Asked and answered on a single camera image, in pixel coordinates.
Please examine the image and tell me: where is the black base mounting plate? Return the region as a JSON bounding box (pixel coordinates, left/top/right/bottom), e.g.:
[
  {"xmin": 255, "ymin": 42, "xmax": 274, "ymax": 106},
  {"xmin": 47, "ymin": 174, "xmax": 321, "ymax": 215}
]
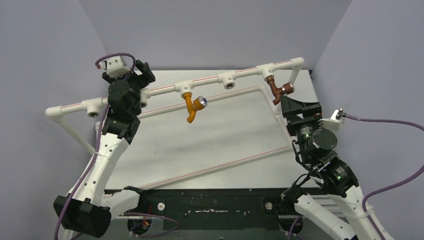
[{"xmin": 104, "ymin": 187, "xmax": 327, "ymax": 232}]

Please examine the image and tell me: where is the orange water faucet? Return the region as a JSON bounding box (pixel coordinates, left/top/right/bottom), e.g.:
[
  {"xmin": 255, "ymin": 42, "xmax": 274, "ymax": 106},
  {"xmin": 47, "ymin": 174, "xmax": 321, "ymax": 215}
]
[{"xmin": 182, "ymin": 92, "xmax": 208, "ymax": 124}]

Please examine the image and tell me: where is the white pipe frame with tees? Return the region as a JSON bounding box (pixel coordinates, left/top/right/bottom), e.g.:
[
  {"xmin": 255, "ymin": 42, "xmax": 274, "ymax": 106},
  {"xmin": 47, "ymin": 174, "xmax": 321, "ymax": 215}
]
[{"xmin": 45, "ymin": 56, "xmax": 305, "ymax": 190}]

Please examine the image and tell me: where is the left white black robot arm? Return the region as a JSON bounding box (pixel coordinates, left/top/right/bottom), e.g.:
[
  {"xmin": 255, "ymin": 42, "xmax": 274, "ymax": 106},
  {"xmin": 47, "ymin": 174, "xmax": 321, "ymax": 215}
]
[{"xmin": 53, "ymin": 60, "xmax": 156, "ymax": 238}]

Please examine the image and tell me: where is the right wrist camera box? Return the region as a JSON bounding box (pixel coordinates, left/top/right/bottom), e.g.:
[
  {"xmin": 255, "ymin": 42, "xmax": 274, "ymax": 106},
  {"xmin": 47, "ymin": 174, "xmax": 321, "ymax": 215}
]
[{"xmin": 320, "ymin": 108, "xmax": 346, "ymax": 132}]

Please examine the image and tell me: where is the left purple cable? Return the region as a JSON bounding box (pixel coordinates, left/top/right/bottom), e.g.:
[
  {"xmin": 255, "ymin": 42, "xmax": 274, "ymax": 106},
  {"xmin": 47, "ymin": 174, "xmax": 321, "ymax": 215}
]
[{"xmin": 53, "ymin": 52, "xmax": 181, "ymax": 240}]

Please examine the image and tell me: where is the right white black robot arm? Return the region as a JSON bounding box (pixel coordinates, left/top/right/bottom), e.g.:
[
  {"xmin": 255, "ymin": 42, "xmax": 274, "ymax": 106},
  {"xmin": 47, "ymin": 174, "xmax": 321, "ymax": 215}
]
[{"xmin": 280, "ymin": 95, "xmax": 392, "ymax": 240}]

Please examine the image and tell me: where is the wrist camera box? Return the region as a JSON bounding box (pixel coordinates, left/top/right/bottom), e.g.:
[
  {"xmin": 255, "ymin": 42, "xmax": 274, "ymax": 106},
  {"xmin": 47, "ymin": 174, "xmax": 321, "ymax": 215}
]
[
  {"xmin": 320, "ymin": 108, "xmax": 346, "ymax": 132},
  {"xmin": 98, "ymin": 56, "xmax": 130, "ymax": 79}
]

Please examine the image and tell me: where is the red-brown water faucet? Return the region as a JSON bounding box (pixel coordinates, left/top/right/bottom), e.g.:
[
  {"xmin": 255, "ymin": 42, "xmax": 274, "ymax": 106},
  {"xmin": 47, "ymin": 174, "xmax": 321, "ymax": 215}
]
[{"xmin": 265, "ymin": 75, "xmax": 295, "ymax": 106}]

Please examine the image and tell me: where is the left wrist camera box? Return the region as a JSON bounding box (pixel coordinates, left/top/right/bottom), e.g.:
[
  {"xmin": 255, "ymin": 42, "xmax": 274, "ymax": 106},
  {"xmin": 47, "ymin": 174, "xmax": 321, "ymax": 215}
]
[{"xmin": 98, "ymin": 56, "xmax": 130, "ymax": 79}]

